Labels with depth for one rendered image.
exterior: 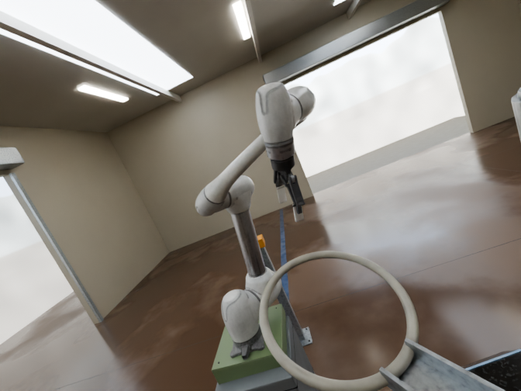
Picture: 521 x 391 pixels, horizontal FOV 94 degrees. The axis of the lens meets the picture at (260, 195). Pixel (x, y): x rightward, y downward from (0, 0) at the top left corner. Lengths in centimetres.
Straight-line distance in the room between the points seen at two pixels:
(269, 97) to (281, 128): 9
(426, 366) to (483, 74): 824
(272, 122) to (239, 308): 92
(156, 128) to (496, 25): 892
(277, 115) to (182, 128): 681
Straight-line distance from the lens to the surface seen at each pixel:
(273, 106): 69
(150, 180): 797
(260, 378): 142
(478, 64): 872
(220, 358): 150
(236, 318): 133
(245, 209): 121
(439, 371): 85
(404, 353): 85
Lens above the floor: 176
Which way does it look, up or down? 9 degrees down
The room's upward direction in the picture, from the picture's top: 24 degrees counter-clockwise
